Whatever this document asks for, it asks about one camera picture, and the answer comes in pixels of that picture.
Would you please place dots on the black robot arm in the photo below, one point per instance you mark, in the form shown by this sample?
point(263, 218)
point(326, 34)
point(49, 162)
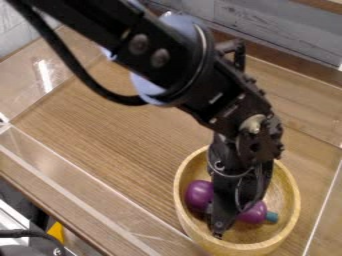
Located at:
point(182, 70)

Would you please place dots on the purple toy eggplant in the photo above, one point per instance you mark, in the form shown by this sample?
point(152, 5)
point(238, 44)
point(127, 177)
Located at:
point(198, 197)

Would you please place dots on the brown wooden bowl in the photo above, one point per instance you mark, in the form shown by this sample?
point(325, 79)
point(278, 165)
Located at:
point(245, 239)

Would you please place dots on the clear acrylic table wall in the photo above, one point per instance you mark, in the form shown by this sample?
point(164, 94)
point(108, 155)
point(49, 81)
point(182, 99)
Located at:
point(100, 174)

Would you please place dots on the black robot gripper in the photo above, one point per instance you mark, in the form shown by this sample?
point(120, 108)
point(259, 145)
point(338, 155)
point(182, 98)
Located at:
point(239, 190)

